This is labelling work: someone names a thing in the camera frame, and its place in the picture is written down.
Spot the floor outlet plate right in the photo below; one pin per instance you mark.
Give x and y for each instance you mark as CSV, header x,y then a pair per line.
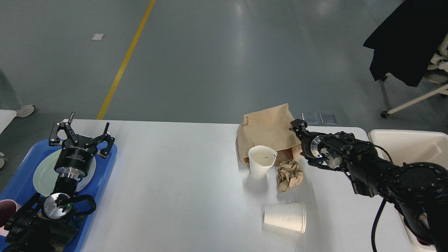
x,y
328,118

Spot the person's grey trouser leg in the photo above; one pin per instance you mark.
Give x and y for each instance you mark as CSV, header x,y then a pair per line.
x,y
9,99

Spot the white office chair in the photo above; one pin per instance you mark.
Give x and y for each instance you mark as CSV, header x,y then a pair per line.
x,y
436,73

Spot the blue plastic tray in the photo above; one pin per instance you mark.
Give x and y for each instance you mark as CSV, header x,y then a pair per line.
x,y
20,187

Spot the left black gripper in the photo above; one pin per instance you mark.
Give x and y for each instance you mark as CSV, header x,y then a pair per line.
x,y
75,158

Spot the floor outlet plate left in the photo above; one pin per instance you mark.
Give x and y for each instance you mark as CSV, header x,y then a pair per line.
x,y
311,118

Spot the pink ribbed mug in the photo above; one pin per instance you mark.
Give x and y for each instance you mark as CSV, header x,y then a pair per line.
x,y
8,208

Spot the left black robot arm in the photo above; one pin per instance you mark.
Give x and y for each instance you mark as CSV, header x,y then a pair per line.
x,y
48,223

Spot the lying white paper cup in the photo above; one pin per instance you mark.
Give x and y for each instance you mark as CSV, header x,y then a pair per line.
x,y
288,216

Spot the large brown paper bag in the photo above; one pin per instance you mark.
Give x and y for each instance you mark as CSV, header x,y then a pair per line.
x,y
269,127

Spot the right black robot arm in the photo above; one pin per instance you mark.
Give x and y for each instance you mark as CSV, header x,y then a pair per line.
x,y
417,190

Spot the crushed red soda can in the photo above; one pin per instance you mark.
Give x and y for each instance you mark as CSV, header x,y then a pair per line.
x,y
423,243

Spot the person's white shoe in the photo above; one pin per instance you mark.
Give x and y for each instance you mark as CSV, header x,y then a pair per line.
x,y
24,111

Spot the crumpled brown paper ball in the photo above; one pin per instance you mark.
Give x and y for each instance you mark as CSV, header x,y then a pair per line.
x,y
289,175

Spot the floor outlet plate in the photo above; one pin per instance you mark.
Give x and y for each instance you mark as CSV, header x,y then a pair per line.
x,y
311,118
328,118

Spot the mint green plate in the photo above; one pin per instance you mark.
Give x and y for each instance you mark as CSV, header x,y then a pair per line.
x,y
45,176

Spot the black jacket on chair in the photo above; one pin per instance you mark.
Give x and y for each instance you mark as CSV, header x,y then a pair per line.
x,y
405,42

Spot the white paper cup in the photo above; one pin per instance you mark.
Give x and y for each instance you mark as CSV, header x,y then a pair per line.
x,y
288,216
261,159

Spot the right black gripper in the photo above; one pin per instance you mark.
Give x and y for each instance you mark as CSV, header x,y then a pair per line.
x,y
310,142

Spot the beige plastic bin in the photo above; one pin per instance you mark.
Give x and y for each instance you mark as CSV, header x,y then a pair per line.
x,y
411,146

